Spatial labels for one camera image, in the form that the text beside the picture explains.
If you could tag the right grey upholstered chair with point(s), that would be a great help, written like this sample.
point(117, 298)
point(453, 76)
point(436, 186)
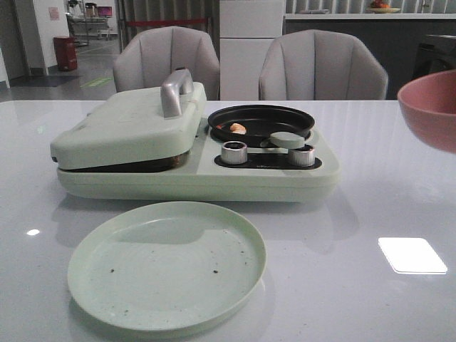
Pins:
point(321, 65)

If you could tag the left grey upholstered chair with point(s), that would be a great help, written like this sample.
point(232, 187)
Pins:
point(154, 54)

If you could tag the grey upholstered chair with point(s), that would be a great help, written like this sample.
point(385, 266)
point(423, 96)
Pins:
point(154, 54)
point(321, 65)

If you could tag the black round frying pan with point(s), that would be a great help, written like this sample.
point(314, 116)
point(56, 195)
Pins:
point(260, 121)

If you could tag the light green round plate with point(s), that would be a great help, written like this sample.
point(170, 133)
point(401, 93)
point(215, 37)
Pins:
point(168, 269)

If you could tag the red trash bin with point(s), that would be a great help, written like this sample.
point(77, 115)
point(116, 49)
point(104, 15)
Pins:
point(65, 53)

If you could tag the right silver control knob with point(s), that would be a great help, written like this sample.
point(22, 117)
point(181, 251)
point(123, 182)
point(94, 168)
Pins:
point(302, 157)

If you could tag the grey kitchen counter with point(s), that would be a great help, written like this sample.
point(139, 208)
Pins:
point(400, 42)

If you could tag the pink bowl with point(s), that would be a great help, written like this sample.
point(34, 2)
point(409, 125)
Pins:
point(428, 107)

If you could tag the white refrigerator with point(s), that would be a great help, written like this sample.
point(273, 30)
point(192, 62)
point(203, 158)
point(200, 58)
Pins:
point(246, 30)

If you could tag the green breakfast maker lid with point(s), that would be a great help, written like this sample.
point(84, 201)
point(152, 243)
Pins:
point(135, 129)

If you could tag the silver control knob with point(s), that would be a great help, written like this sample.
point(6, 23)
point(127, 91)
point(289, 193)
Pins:
point(302, 157)
point(234, 153)

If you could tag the orange shrimp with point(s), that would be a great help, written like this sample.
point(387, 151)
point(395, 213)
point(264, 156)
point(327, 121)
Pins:
point(234, 128)

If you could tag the left silver control knob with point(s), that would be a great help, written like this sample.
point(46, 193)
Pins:
point(234, 153)

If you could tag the fruit plate on counter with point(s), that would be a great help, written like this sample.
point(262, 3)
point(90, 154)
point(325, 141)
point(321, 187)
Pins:
point(381, 7)

